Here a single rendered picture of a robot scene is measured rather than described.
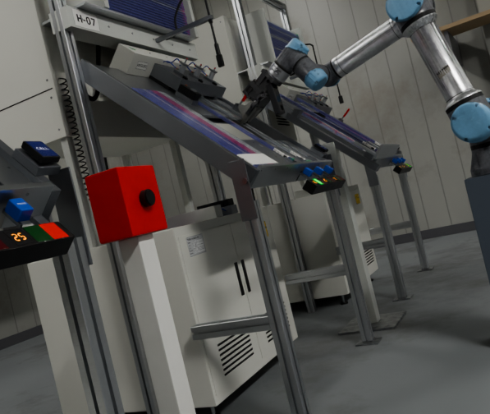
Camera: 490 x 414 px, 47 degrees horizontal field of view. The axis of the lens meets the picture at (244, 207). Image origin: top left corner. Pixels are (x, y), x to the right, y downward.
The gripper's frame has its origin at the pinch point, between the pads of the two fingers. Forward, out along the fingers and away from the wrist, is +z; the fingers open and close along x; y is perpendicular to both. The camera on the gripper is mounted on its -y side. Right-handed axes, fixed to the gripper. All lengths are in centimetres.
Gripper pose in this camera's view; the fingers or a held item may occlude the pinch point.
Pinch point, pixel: (245, 122)
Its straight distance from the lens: 214.6
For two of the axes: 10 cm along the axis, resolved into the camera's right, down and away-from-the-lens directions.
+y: -6.6, -7.1, 2.5
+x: -4.4, 1.0, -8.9
